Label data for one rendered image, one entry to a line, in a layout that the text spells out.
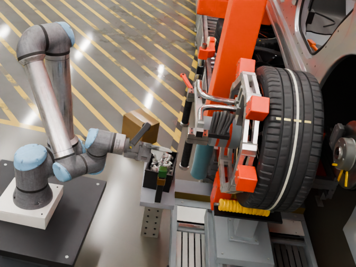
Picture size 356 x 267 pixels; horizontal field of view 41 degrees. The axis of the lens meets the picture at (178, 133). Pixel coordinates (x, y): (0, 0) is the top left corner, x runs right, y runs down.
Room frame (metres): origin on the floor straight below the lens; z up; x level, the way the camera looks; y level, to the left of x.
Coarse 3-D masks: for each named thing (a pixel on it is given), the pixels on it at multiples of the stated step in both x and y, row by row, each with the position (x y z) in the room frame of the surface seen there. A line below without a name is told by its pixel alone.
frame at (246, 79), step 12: (240, 84) 1.99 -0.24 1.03; (252, 84) 1.89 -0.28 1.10; (252, 132) 1.66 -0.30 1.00; (240, 144) 1.62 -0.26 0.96; (252, 144) 1.61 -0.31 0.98; (228, 156) 1.97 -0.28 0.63; (240, 156) 1.58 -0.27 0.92; (252, 156) 1.59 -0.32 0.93; (228, 168) 1.89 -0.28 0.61; (228, 180) 1.83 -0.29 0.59; (228, 192) 1.72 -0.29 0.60
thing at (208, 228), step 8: (208, 208) 2.06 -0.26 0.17; (208, 216) 2.02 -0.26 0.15; (208, 224) 1.96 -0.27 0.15; (208, 232) 1.88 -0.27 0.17; (208, 240) 1.82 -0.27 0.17; (208, 248) 1.76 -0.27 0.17; (272, 248) 1.84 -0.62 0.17; (208, 256) 1.71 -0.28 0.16; (208, 264) 1.66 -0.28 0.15; (216, 264) 1.68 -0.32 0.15; (224, 264) 1.66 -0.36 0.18
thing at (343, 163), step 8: (344, 128) 2.00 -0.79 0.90; (352, 128) 1.93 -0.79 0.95; (344, 136) 1.97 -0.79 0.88; (352, 136) 1.90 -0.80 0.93; (336, 144) 1.92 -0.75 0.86; (344, 144) 1.85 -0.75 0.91; (352, 144) 1.84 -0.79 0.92; (344, 152) 1.82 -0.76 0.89; (352, 152) 1.81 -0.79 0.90; (336, 160) 1.86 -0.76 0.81; (344, 160) 1.79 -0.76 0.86; (352, 160) 1.79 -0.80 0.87; (336, 168) 1.91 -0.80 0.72; (344, 168) 1.80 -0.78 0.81; (352, 168) 1.78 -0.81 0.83; (336, 176) 1.88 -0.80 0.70; (344, 176) 1.81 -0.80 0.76; (352, 176) 1.75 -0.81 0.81; (344, 184) 1.78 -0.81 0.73; (352, 184) 1.72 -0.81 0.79
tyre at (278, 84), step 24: (264, 72) 1.91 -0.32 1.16; (288, 72) 1.92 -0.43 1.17; (264, 96) 1.79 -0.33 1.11; (288, 96) 1.74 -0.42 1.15; (312, 96) 1.77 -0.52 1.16; (264, 120) 1.69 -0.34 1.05; (288, 120) 1.65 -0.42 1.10; (312, 120) 1.68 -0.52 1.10; (264, 144) 1.59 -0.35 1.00; (288, 144) 1.60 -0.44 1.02; (312, 144) 1.61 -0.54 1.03; (264, 168) 1.54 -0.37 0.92; (288, 168) 1.55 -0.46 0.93; (312, 168) 1.56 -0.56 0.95; (240, 192) 1.72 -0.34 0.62; (264, 192) 1.54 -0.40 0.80; (288, 192) 1.55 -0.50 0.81
